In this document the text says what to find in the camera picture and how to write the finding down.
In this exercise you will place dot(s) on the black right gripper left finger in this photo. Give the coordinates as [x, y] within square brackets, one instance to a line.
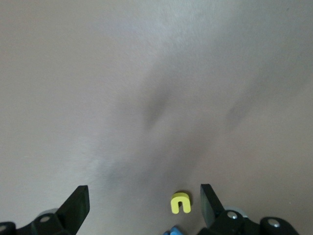
[71, 213]

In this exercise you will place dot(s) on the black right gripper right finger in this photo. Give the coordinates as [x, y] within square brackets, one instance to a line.
[220, 220]

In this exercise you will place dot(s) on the yellow small letter u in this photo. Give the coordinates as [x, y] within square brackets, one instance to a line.
[174, 204]

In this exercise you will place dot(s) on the blue small letter m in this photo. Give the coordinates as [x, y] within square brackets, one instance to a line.
[174, 231]

